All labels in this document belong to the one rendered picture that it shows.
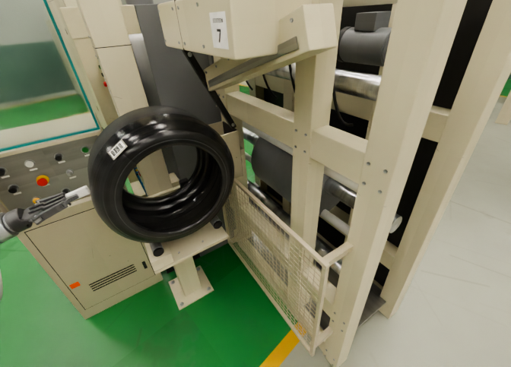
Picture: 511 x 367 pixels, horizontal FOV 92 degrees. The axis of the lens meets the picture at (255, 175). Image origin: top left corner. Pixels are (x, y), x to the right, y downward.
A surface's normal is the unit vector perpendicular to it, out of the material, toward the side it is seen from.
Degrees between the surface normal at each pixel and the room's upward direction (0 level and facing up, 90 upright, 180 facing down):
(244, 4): 90
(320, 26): 72
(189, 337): 0
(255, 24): 90
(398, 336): 0
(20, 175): 90
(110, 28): 90
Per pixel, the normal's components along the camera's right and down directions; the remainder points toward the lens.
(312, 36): 0.50, 0.15
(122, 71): 0.54, 0.43
